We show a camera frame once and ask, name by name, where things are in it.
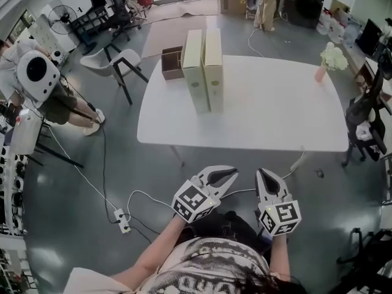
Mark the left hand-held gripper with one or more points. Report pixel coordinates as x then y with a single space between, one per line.
191 201

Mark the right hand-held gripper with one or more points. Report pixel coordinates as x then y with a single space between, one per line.
281 216

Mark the cream box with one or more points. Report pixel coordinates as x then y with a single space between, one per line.
214 72

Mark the light green box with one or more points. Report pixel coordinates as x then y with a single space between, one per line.
193 72

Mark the person's left forearm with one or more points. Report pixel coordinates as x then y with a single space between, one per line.
150 250

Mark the person's right forearm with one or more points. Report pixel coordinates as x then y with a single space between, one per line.
279 256

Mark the person's black trousers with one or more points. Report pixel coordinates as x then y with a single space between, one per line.
232 228

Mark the person's patterned white shirt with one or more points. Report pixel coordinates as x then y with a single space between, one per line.
208 268

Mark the white power strip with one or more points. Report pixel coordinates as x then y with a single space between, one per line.
122 220

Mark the brown wooden desk organizer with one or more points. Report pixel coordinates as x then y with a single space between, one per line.
171 69

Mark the black mesh office chair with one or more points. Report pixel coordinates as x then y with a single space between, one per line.
367 118

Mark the pink vase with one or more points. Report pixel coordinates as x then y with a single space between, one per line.
320 74

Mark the white flower bouquet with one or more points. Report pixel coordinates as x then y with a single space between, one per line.
333 57

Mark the white shell chair black legs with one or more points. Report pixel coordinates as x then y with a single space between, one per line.
125 61

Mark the beige floor rug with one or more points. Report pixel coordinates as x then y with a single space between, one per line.
165 38

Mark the long tan door mat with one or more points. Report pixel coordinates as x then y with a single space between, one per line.
183 11

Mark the cluster of plastic jugs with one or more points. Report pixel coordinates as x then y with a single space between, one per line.
337 26

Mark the black monitor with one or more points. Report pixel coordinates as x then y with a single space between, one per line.
369 37

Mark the black speaker cabinet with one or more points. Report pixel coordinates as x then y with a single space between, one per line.
303 5

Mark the black pedestal fan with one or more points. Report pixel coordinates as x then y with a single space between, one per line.
62 18

